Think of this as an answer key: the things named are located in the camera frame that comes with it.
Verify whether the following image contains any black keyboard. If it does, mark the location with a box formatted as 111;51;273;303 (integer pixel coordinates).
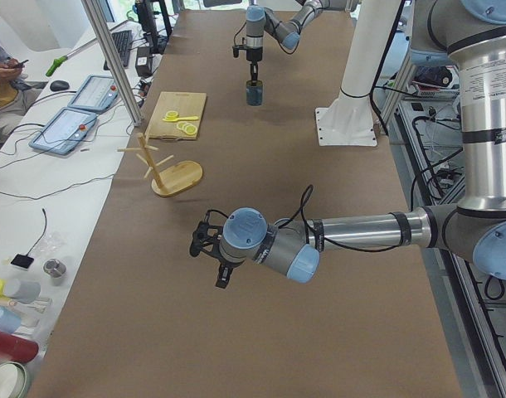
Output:
112;30;133;68

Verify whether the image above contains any grey cup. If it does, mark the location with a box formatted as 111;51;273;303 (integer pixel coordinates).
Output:
2;279;41;303

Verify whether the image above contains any light blue cup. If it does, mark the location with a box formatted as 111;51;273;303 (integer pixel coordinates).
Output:
0;306;22;333

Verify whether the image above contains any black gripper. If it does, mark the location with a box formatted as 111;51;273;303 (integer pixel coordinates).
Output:
246;47;263;85
215;259;241;289

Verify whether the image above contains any black computer mouse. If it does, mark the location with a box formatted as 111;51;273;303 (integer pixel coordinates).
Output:
49;80;70;92

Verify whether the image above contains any wooden cup storage rack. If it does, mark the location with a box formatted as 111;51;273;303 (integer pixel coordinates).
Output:
117;133;203;197

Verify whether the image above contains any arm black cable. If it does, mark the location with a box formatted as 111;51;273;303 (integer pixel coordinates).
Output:
202;184;407;254

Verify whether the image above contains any small black square pad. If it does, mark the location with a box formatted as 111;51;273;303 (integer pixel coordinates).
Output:
10;254;34;269

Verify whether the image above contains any red bottle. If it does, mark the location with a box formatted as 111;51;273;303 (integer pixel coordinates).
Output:
0;332;39;363

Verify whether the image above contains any yellow plastic knife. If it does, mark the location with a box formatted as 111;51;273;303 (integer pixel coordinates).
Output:
162;116;199;123

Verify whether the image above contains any teach pendant far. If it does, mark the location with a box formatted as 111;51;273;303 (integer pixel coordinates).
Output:
68;75;119;114

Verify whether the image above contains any teach pendant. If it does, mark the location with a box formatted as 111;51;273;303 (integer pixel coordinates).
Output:
68;75;119;114
29;107;97;155

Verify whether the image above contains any bamboo cutting board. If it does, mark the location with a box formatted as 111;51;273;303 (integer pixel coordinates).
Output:
145;91;207;140

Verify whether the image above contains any green white bowl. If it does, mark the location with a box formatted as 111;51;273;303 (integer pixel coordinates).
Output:
0;362;30;398

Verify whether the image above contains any blue grey mug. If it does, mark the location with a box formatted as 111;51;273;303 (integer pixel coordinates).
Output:
246;80;263;106

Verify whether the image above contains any small metal cylinder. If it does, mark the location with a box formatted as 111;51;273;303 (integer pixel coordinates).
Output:
43;259;66;286

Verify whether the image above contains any seated person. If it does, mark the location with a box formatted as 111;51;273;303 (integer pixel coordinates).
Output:
0;42;41;144

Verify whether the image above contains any teach pendant near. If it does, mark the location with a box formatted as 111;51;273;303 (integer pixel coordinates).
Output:
29;107;97;155

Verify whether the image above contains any lemon slice front pair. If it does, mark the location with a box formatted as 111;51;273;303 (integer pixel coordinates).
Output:
163;110;179;121

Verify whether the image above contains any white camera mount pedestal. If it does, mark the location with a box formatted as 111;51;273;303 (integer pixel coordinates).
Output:
316;1;384;147

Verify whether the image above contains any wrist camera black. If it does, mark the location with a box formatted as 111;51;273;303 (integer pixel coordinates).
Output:
189;221;223;260
232;44;248;58

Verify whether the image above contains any green handled stick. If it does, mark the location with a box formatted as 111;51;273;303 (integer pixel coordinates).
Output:
46;38;96;77

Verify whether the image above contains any aluminium frame post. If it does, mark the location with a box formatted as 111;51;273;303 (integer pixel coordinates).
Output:
81;0;143;127

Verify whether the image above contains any lemon slice top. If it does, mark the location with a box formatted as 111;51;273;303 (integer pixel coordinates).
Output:
183;124;197;136

